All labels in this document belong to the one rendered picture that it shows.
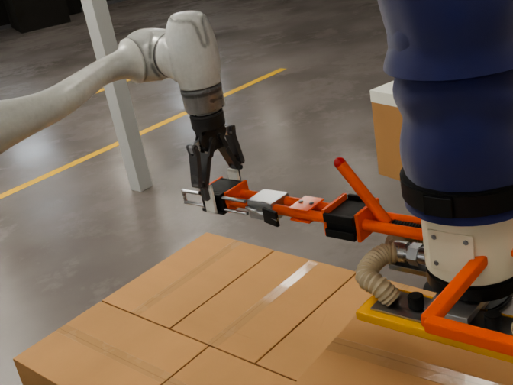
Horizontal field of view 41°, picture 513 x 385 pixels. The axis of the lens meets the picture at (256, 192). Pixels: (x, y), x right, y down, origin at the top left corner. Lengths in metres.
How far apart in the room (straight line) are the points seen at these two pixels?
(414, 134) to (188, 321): 1.54
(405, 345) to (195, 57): 0.76
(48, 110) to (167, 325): 1.36
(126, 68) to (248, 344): 1.12
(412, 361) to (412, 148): 0.55
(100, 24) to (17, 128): 3.61
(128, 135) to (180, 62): 3.59
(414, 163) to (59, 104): 0.64
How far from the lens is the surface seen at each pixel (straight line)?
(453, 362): 1.51
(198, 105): 1.46
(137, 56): 1.53
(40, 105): 1.29
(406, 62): 1.06
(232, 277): 2.69
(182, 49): 1.43
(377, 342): 1.57
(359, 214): 1.32
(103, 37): 4.86
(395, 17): 1.06
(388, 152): 3.08
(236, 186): 1.55
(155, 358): 2.36
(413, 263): 1.33
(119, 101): 4.94
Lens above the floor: 1.90
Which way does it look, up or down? 24 degrees down
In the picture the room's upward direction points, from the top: 10 degrees counter-clockwise
